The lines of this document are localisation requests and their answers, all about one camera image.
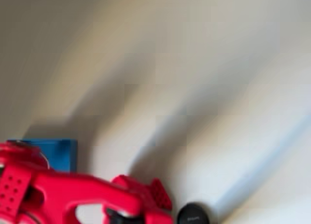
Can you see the red robot arm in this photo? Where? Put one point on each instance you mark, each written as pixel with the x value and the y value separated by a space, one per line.
pixel 63 187

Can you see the blue plastic box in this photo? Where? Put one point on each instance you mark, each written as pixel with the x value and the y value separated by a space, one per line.
pixel 59 154

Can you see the black gooseneck stand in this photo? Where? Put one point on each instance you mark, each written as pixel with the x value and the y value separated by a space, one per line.
pixel 193 215

